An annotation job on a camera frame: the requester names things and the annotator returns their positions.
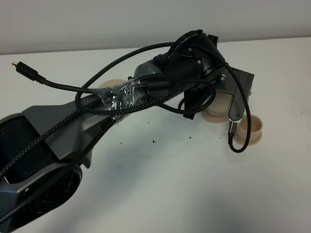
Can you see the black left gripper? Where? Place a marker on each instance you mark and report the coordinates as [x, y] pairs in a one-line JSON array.
[[194, 56]]

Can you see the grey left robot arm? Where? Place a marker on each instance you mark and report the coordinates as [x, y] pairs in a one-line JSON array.
[[43, 148]]

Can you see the beige teapot saucer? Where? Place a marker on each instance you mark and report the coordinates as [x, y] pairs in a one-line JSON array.
[[110, 83]]

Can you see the beige rear teacup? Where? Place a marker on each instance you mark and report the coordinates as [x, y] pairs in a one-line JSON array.
[[220, 105]]

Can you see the beige teacup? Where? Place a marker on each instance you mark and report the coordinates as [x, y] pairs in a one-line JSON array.
[[256, 128], [220, 105]]

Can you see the beige rear cup saucer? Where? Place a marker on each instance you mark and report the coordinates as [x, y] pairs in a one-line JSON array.
[[213, 119]]

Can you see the beige cup saucer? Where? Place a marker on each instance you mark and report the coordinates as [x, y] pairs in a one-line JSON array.
[[213, 119], [251, 142]]

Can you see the beige front teacup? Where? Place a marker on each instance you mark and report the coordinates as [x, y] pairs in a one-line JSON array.
[[256, 128]]

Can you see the beige front cup saucer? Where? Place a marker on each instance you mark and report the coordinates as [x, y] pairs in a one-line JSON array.
[[251, 142]]

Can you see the black camera mounting bracket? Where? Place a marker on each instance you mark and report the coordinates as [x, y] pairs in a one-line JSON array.
[[225, 82]]

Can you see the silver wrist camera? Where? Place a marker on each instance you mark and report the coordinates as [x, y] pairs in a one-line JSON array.
[[236, 109]]

